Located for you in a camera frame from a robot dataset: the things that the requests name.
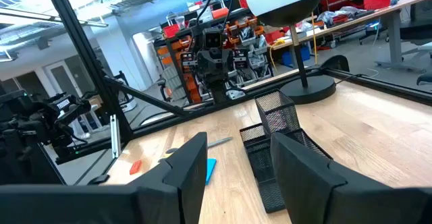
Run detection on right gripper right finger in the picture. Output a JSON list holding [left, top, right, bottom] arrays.
[[271, 132, 432, 224]]

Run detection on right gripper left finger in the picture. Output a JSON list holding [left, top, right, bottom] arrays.
[[0, 132, 208, 224]]

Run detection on orange eraser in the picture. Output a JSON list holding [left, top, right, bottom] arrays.
[[129, 159, 143, 175]]

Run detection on blue sticky note pad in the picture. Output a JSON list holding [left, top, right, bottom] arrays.
[[205, 158, 217, 186]]

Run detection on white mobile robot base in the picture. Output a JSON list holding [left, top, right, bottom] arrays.
[[114, 70, 138, 113]]

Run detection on black mesh desk organizer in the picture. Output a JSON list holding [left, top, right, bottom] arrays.
[[239, 88, 333, 214]]

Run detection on shelf with orange bins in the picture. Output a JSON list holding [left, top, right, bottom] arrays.
[[153, 6, 275, 104]]

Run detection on silver metal bar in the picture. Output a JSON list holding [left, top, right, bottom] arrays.
[[110, 114, 122, 159]]

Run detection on white globe table lamp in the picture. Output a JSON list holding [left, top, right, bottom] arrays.
[[243, 0, 337, 105]]

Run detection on wooden top desk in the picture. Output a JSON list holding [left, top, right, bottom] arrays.
[[269, 0, 432, 74]]

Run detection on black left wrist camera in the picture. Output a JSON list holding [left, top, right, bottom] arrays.
[[201, 27, 224, 49]]

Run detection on black aluminium table frame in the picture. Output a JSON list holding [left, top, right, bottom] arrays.
[[42, 0, 432, 184]]

